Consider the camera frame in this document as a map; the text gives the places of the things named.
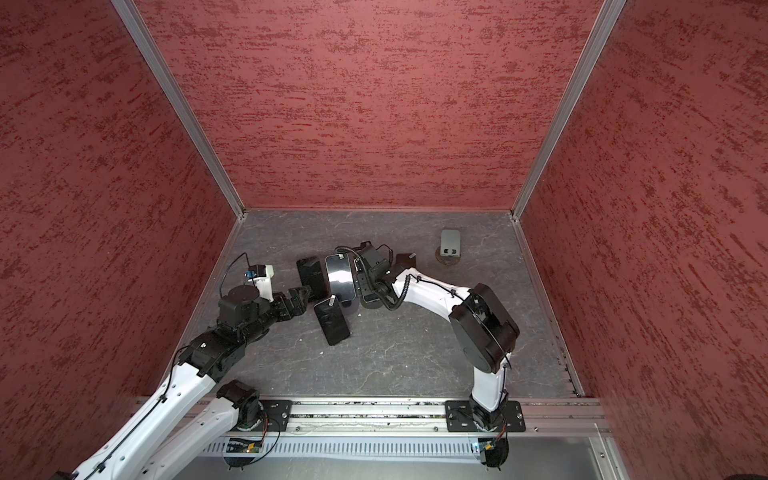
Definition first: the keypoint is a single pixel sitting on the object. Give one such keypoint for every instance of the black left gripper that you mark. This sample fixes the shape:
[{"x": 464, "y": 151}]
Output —
[{"x": 299, "y": 306}]

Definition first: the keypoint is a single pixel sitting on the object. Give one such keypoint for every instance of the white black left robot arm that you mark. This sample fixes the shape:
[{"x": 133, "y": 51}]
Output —
[{"x": 192, "y": 407}]

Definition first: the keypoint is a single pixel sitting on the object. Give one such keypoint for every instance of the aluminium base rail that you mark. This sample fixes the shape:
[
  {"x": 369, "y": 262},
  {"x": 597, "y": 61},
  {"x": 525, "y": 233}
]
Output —
[{"x": 399, "y": 428}]

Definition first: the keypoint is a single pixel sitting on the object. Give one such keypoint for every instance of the dark phone with sticker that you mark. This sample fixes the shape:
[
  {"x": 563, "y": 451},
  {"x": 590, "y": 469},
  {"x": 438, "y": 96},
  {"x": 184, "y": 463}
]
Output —
[{"x": 405, "y": 261}]

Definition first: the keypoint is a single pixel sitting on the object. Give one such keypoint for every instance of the aluminium corner post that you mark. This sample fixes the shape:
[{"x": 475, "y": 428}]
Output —
[
  {"x": 600, "y": 32},
  {"x": 131, "y": 18}
]

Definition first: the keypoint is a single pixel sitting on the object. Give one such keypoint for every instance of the left circuit board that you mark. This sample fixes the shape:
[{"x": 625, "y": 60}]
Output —
[{"x": 239, "y": 446}]

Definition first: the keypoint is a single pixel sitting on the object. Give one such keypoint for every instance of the right circuit board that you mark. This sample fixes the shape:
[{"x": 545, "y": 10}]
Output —
[{"x": 492, "y": 453}]

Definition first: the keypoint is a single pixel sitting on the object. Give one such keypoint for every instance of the green-edged black phone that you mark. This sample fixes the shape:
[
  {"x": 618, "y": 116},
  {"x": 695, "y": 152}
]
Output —
[{"x": 367, "y": 297}]

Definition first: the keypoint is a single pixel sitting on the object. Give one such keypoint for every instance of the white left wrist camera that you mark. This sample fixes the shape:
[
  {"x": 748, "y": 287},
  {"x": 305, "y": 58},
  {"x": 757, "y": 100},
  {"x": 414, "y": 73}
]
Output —
[{"x": 261, "y": 277}]

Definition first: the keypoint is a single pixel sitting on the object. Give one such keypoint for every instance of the aluminium corner post left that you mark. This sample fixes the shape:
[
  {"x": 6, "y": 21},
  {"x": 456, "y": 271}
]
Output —
[{"x": 131, "y": 18}]

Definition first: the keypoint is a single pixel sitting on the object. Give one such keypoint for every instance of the silver-edged phone with sticker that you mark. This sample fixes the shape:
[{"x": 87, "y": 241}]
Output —
[{"x": 341, "y": 279}]

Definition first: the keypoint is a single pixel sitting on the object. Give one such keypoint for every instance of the aluminium corner post right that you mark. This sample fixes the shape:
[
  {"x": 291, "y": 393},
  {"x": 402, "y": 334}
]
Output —
[{"x": 600, "y": 32}]

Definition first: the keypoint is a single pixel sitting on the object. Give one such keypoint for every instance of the grey stand wooden base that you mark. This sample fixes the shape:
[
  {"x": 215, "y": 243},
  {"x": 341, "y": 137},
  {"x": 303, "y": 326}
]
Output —
[{"x": 448, "y": 252}]

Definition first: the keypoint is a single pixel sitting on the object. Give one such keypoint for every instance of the circuit board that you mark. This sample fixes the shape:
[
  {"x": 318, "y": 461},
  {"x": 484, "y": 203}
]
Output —
[
  {"x": 239, "y": 446},
  {"x": 492, "y": 453}
]

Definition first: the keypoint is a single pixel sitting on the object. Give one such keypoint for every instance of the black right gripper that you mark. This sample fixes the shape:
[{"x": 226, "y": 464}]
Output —
[{"x": 366, "y": 284}]

